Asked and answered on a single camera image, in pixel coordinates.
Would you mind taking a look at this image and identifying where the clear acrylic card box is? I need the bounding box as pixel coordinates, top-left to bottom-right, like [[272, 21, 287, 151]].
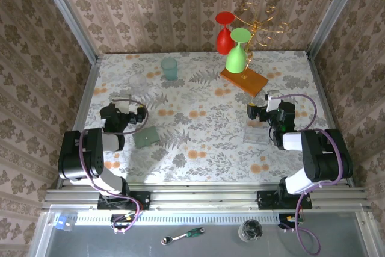
[[242, 124, 272, 146]]

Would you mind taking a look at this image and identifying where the green card holder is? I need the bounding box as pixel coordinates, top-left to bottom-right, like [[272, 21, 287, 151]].
[[133, 126, 160, 149]]

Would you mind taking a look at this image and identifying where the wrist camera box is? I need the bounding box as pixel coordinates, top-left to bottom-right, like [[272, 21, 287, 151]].
[[265, 93, 283, 114], [114, 99, 132, 113]]

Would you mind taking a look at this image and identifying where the ratchet wrench with green handle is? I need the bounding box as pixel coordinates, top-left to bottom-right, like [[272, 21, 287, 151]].
[[161, 226, 206, 246]]

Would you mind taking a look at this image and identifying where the aluminium frame post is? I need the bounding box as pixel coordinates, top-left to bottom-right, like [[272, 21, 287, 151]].
[[306, 0, 366, 59], [34, 0, 102, 64]]

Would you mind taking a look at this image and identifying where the white slotted cable duct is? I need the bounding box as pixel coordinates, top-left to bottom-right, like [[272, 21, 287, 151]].
[[74, 212, 280, 226]]

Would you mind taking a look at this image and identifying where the gold wire glass rack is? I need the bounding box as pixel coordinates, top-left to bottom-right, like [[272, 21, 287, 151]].
[[233, 1, 289, 73]]

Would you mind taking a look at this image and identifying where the clear jar with black contents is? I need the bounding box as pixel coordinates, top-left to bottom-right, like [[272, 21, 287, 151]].
[[238, 219, 263, 243]]

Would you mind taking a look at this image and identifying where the black power connector block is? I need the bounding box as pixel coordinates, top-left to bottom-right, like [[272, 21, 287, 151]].
[[110, 213, 137, 230], [278, 213, 303, 230]]

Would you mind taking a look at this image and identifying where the aluminium table side rail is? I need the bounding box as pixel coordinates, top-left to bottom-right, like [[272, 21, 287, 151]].
[[55, 57, 102, 190], [305, 52, 355, 188]]

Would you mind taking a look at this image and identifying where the green wine glass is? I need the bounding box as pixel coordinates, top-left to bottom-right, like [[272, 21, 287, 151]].
[[225, 28, 252, 75]]

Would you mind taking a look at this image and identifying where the wooden rack base board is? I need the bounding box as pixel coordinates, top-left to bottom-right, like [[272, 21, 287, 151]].
[[220, 67, 269, 98]]

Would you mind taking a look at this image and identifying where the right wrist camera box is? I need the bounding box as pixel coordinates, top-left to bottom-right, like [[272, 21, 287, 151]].
[[265, 93, 283, 114]]

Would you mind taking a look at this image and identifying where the clear glass tumbler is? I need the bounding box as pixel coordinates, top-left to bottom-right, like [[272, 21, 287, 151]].
[[128, 73, 148, 92]]

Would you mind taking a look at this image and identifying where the blue and clear plastic connector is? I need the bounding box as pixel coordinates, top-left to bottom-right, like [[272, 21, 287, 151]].
[[54, 215, 75, 232]]

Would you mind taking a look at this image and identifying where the red wine glass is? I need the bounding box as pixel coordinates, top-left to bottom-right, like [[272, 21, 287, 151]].
[[215, 11, 236, 55]]

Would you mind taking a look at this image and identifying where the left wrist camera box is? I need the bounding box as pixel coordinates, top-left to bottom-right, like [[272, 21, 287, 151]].
[[114, 99, 132, 113]]

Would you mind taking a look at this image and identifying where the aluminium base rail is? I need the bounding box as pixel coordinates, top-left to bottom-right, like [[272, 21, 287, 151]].
[[42, 183, 372, 211]]

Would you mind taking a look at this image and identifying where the teal plastic cup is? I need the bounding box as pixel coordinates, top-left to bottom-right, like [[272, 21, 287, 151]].
[[161, 57, 179, 82]]

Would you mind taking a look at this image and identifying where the floral tablecloth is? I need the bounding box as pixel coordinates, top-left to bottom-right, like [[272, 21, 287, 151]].
[[69, 51, 347, 184]]

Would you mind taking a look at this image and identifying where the grey metal sheet shelf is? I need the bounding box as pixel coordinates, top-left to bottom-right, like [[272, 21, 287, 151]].
[[28, 205, 385, 257]]

